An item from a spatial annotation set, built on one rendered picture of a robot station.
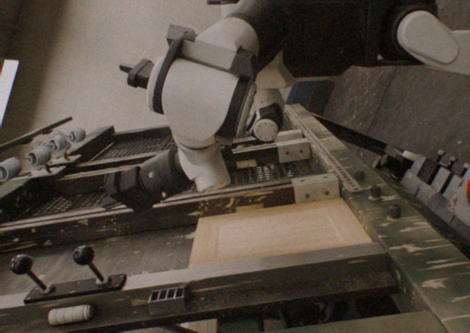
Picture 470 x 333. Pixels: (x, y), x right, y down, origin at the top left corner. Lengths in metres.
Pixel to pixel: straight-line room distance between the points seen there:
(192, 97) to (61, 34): 6.19
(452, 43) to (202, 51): 0.64
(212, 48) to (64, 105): 6.16
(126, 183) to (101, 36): 5.72
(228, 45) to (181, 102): 0.10
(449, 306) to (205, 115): 0.46
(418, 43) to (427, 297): 0.54
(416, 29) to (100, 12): 5.79
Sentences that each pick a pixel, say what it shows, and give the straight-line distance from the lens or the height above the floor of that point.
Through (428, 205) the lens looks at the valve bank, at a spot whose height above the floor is 0.74.
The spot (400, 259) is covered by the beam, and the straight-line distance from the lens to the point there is 0.83.
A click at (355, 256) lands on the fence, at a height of 0.95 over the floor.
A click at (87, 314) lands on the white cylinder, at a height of 1.40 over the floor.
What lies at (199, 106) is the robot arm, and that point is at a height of 1.33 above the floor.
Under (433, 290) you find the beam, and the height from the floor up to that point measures 0.89.
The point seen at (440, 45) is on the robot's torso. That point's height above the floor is 0.90.
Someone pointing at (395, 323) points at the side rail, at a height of 0.96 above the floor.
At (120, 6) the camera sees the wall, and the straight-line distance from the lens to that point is 6.49.
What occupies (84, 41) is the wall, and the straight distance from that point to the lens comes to 6.57.
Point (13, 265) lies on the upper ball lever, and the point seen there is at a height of 1.55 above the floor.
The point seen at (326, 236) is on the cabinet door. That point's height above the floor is 0.96.
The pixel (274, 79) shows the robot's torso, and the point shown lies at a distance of 0.92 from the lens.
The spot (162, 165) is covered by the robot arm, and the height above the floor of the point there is 1.37.
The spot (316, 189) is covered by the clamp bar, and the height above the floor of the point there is 0.96.
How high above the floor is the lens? 1.32
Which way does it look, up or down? 6 degrees down
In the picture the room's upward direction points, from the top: 69 degrees counter-clockwise
